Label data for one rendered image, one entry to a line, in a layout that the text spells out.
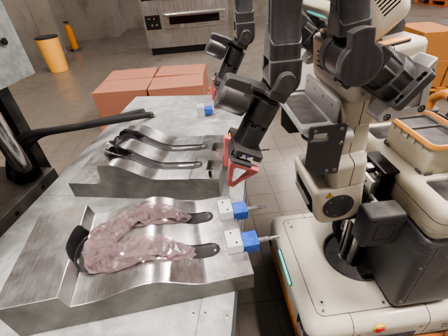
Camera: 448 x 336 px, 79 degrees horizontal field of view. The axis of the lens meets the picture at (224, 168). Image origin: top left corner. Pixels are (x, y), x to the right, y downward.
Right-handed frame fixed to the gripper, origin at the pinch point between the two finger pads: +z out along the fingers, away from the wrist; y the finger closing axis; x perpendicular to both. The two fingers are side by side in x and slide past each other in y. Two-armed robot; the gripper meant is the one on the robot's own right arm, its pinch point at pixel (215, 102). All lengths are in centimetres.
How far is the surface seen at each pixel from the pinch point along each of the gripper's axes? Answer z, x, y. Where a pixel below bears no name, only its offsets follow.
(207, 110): 15.7, 4.7, -30.2
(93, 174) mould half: 32.1, -33.1, 16.9
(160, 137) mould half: 18.3, -15.0, 3.7
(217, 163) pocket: 11.6, 3.6, 21.5
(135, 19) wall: 157, -141, -928
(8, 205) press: 53, -57, 19
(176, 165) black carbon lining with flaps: 17.3, -8.6, 20.2
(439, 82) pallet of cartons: -46, 267, -182
